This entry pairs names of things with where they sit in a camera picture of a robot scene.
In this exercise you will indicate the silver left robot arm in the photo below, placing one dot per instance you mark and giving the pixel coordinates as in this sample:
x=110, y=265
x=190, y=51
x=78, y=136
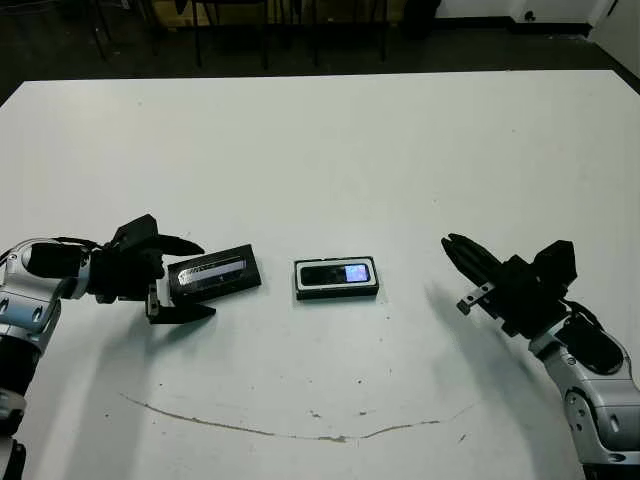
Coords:
x=30, y=310

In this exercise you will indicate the black round bin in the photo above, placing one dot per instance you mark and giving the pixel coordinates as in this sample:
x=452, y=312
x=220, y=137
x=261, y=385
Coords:
x=421, y=20

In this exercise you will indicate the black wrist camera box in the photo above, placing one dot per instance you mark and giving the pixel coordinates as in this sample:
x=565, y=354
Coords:
x=135, y=232
x=557, y=262

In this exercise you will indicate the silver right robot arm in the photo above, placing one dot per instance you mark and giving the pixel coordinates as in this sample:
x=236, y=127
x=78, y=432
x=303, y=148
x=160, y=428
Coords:
x=600, y=415

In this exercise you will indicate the black phone-like camera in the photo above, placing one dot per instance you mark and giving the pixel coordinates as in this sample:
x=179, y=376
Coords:
x=325, y=275

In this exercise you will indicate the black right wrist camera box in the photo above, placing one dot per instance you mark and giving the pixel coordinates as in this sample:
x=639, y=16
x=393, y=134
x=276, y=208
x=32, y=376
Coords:
x=557, y=262

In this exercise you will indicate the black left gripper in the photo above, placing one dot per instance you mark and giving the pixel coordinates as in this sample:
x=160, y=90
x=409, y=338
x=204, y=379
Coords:
x=125, y=275

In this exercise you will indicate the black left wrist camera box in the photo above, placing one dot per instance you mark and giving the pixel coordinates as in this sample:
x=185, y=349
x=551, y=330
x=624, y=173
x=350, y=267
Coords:
x=135, y=232

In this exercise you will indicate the black printed box lid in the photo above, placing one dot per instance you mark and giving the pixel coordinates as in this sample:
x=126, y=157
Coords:
x=215, y=272

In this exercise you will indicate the black box base white insert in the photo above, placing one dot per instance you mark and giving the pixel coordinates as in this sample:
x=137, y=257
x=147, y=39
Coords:
x=335, y=295

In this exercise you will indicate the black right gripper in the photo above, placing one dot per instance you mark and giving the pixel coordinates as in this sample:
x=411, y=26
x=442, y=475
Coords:
x=520, y=305

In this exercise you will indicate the white door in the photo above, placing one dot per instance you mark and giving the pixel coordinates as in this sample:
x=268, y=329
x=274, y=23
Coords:
x=600, y=20

